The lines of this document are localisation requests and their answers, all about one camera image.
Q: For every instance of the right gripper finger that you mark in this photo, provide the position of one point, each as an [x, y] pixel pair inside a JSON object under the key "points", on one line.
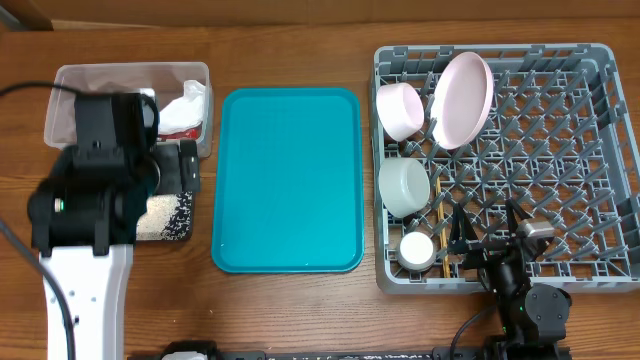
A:
{"points": [[514, 213], [462, 232]]}

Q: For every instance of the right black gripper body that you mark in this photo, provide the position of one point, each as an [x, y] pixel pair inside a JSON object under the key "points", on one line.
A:
{"points": [[507, 277]]}

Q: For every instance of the wooden chopstick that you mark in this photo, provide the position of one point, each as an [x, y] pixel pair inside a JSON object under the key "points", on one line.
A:
{"points": [[442, 235]]}

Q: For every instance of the small white cup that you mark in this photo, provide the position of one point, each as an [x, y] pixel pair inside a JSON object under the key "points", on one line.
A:
{"points": [[416, 252]]}

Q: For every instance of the grey bowl with rice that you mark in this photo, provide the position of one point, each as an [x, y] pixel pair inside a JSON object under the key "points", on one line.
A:
{"points": [[404, 186]]}

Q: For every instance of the large white plate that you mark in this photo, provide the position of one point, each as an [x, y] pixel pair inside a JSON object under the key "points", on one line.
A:
{"points": [[462, 100]]}

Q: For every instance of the pink shallow bowl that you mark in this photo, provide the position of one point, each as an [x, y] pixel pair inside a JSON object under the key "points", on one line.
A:
{"points": [[400, 110]]}

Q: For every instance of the red snack wrapper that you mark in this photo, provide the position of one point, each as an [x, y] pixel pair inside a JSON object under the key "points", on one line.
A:
{"points": [[192, 133]]}

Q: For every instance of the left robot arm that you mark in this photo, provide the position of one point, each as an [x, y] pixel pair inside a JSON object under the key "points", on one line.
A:
{"points": [[84, 217]]}

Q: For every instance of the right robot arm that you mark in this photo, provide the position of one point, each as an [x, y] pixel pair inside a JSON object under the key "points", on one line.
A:
{"points": [[533, 316]]}

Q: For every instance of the grey dishwasher rack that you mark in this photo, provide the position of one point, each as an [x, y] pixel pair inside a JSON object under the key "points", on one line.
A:
{"points": [[559, 141]]}

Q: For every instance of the clear plastic waste bin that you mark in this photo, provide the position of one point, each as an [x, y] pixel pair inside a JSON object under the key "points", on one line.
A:
{"points": [[162, 81]]}

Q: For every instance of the teal serving tray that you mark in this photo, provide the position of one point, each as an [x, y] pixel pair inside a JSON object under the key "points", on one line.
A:
{"points": [[289, 183]]}

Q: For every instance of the black plastic tray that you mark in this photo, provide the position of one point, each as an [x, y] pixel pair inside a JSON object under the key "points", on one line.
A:
{"points": [[172, 220]]}

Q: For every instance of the pile of rice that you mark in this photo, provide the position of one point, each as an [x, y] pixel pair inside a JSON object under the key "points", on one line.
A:
{"points": [[157, 217]]}

